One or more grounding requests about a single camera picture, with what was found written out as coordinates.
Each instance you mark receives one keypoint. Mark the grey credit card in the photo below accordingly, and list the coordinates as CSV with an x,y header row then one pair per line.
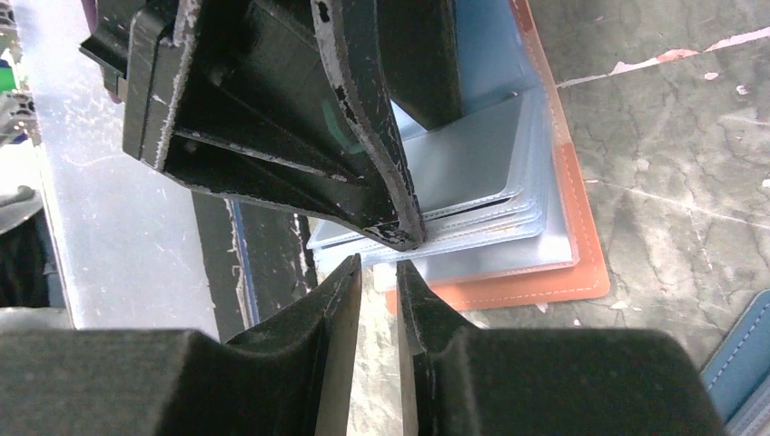
x,y
468,163

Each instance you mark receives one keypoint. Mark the card holder with gold card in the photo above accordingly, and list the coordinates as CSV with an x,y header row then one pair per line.
x,y
737,375

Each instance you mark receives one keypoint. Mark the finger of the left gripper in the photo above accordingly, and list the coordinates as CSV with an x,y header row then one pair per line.
x,y
419,54
278,103

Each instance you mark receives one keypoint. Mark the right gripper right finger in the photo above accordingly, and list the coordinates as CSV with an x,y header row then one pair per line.
x,y
459,379

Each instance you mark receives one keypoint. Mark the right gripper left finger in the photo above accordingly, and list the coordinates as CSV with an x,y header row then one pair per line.
x,y
288,375

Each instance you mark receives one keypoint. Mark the brown blue card holder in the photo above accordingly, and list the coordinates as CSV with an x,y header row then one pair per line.
x,y
538,245

